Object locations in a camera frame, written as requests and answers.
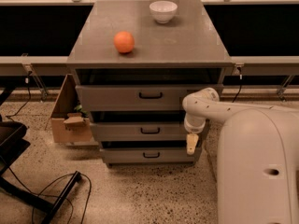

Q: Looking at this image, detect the black chair frame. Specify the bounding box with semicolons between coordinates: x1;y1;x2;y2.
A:
1;91;89;224

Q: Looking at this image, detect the white ceramic bowl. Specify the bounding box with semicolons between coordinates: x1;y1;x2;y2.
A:
149;1;178;24

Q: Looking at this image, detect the brown cardboard box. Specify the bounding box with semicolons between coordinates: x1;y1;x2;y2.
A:
50;74;93;143

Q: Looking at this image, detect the black wall cable left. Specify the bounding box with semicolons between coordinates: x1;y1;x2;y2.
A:
5;71;34;121

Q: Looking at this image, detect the black floor cable left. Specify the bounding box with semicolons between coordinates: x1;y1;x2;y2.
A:
6;166;93;224

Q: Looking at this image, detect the orange fruit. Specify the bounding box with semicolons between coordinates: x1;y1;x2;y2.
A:
113;31;135;53

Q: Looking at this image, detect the grey top drawer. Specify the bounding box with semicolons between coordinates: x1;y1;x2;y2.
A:
76;85;220;111

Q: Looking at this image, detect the grey drawer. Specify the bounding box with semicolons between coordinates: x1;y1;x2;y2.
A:
76;85;220;111
100;147;202;164
91;122;187;142

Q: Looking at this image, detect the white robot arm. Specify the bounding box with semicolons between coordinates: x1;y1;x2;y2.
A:
182;88;299;224

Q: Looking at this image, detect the grey bottom drawer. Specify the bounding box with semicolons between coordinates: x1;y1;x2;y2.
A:
100;147;202;164

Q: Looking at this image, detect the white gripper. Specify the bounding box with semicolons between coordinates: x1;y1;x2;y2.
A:
184;114;206;155

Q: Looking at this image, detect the grey drawer cabinet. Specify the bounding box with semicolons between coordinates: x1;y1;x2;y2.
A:
66;0;234;168

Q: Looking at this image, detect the black adapter cable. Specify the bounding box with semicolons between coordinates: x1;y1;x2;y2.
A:
232;73;244;104

